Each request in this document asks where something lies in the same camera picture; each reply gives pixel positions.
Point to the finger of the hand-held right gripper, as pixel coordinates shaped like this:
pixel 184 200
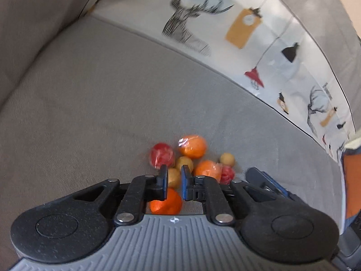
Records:
pixel 277 186

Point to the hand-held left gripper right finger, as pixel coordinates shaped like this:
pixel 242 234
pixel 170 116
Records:
pixel 185 183

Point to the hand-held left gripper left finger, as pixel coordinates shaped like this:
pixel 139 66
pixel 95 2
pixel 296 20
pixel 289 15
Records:
pixel 163 183

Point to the tan round fruit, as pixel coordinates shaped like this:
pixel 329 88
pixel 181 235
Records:
pixel 183 161
pixel 174 177
pixel 227 159

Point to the bare orange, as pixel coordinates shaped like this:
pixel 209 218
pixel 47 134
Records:
pixel 172 203

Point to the plastic-wrapped orange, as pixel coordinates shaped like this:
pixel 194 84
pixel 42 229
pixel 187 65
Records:
pixel 194 148
pixel 207 168

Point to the red plastic-wrapped fruit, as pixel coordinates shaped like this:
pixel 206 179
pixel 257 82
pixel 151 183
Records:
pixel 160 153
pixel 228 175

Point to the orange fabric item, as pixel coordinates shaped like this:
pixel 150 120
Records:
pixel 352 186

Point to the grey printed bed sheet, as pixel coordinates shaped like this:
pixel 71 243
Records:
pixel 112 104

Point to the grey covered pillow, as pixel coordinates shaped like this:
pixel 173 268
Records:
pixel 36 34

